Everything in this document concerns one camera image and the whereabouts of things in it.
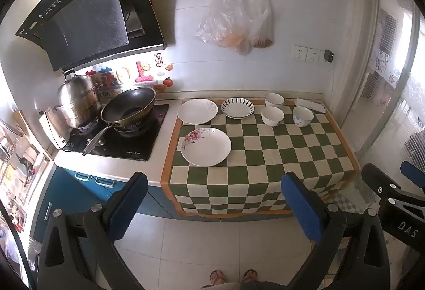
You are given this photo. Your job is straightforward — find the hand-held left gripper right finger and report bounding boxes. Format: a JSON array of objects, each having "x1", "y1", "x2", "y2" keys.
[{"x1": 280, "y1": 171, "x2": 392, "y2": 290}]

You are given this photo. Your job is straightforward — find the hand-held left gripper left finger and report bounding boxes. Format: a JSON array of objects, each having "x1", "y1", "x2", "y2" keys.
[{"x1": 35, "y1": 171, "x2": 149, "y2": 290}]

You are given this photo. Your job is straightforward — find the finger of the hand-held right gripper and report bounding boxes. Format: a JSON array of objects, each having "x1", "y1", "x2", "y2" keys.
[
  {"x1": 361, "y1": 163, "x2": 425, "y2": 211},
  {"x1": 400, "y1": 161, "x2": 425, "y2": 183}
]

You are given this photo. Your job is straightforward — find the white bowl with blue pattern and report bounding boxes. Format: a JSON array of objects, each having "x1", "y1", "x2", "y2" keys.
[{"x1": 292, "y1": 106, "x2": 315, "y2": 128}]

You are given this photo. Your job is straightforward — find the white plate with pink flowers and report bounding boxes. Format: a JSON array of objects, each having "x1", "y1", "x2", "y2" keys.
[{"x1": 181, "y1": 127, "x2": 232, "y2": 167}]

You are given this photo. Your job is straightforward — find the white bowl with dark rim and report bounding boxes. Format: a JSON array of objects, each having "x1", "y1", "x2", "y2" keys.
[{"x1": 265, "y1": 93, "x2": 285, "y2": 109}]

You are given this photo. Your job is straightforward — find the black striped white plate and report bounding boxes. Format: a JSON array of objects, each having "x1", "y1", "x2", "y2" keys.
[{"x1": 221, "y1": 97, "x2": 256, "y2": 119}]

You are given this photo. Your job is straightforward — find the black gas stove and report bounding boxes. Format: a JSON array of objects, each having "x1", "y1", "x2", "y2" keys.
[{"x1": 60, "y1": 104, "x2": 170, "y2": 162}]

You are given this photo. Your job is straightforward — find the green checkered tablecloth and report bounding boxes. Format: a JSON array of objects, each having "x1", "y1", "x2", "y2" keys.
[{"x1": 161, "y1": 98, "x2": 361, "y2": 218}]

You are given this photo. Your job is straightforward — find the sliding glass door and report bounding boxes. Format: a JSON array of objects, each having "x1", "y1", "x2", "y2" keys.
[{"x1": 342, "y1": 0, "x2": 425, "y2": 178}]

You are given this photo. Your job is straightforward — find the plain white bowl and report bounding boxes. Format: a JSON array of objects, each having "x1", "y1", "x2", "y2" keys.
[{"x1": 261, "y1": 106, "x2": 285, "y2": 127}]

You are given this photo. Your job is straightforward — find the person's clothing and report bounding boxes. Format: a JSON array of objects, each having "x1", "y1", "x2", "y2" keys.
[{"x1": 201, "y1": 281, "x2": 283, "y2": 290}]

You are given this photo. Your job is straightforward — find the black wok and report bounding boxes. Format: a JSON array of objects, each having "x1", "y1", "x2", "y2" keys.
[{"x1": 82, "y1": 87, "x2": 156, "y2": 156}]

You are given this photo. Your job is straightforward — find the white electric appliance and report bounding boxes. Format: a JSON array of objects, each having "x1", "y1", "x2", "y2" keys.
[{"x1": 38, "y1": 107, "x2": 72, "y2": 150}]

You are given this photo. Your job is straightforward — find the white folded cloth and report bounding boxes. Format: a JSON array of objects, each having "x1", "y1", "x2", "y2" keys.
[{"x1": 295, "y1": 98, "x2": 326, "y2": 113}]

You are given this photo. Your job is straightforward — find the white plate with small print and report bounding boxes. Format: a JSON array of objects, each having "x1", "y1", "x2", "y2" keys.
[{"x1": 177, "y1": 98, "x2": 219, "y2": 125}]

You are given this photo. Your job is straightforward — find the stainless steel steamer pot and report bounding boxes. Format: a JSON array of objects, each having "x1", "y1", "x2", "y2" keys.
[{"x1": 53, "y1": 74, "x2": 102, "y2": 129}]

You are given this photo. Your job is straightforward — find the cluttered shelf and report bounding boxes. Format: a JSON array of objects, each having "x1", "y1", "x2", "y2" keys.
[{"x1": 0, "y1": 111, "x2": 54, "y2": 244}]

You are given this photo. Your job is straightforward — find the clear plastic bag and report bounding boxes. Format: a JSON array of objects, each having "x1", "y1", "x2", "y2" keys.
[
  {"x1": 195, "y1": 0, "x2": 266, "y2": 56},
  {"x1": 247, "y1": 0, "x2": 275, "y2": 49}
]

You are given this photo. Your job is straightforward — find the black range hood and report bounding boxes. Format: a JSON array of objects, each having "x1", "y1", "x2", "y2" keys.
[{"x1": 15, "y1": 0, "x2": 167, "y2": 72}]

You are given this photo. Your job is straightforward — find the colourful wall stickers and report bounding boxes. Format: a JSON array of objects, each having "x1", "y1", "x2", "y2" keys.
[{"x1": 84, "y1": 53, "x2": 174, "y2": 98}]

